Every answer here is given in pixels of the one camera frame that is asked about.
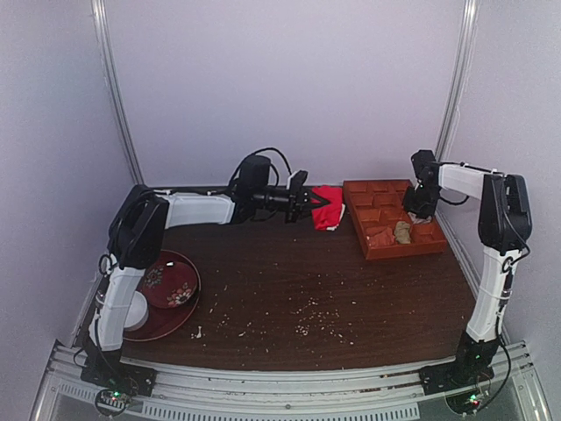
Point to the orange compartment tray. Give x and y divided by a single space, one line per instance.
379 203

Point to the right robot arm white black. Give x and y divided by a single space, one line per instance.
504 227

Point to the left aluminium frame post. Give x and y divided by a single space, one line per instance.
101 24

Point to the aluminium frame post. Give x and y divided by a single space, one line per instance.
101 24
459 77

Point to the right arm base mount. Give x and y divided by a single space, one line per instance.
472 362

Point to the red floral plate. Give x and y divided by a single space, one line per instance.
169 285

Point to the large dark red tray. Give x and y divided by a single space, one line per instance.
163 322

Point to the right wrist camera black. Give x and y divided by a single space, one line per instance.
425 165

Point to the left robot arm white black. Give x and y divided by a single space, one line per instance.
135 241

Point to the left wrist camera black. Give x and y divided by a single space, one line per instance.
253 174

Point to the red white underwear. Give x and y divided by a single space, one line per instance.
327 217

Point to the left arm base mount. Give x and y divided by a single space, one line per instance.
107 371

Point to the right aluminium frame post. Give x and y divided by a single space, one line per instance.
459 77

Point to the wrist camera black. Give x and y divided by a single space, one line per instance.
425 165
253 174

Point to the white round cup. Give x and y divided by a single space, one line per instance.
137 314

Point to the orange rolled cloth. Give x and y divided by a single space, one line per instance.
380 236

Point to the olive rolled cloth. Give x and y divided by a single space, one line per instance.
402 233

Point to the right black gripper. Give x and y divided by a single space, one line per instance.
419 210

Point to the aluminium front rail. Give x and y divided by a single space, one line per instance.
383 393

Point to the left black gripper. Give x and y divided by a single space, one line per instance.
296 201

